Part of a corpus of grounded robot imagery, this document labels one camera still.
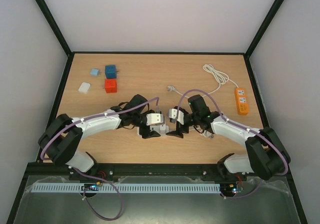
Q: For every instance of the light blue cable duct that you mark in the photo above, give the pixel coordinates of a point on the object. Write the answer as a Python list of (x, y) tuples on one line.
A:
[(127, 188)]

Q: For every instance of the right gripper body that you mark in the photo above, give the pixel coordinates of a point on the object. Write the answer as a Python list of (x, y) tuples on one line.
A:
[(180, 127)]

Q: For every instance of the black cage frame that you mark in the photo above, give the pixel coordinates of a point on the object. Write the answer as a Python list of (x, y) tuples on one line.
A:
[(70, 55)]

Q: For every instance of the black mounting rail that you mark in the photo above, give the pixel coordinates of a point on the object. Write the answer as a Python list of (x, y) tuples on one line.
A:
[(114, 172)]

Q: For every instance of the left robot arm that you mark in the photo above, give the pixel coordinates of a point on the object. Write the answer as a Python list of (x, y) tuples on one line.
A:
[(60, 141)]

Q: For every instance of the light blue usb charger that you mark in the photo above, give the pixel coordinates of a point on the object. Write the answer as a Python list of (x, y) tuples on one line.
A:
[(95, 72)]

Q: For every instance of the dark blue cube socket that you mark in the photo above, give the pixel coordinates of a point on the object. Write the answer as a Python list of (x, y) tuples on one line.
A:
[(110, 71)]

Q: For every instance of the red cube socket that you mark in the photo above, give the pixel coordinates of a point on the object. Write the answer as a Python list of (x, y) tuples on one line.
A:
[(110, 86)]

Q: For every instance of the small white usb charger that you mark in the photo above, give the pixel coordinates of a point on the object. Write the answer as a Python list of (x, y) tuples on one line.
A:
[(162, 129)]

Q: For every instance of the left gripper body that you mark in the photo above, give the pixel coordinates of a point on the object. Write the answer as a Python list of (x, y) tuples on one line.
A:
[(136, 116)]

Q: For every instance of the orange power strip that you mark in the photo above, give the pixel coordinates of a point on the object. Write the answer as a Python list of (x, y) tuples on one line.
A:
[(241, 101)]

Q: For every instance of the white power strip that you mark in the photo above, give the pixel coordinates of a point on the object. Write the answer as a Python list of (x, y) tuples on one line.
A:
[(156, 128)]

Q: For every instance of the white cube adapter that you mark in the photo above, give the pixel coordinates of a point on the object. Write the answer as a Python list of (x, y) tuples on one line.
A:
[(84, 88)]

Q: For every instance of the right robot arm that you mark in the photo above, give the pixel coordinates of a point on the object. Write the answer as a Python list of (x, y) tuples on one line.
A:
[(265, 154)]

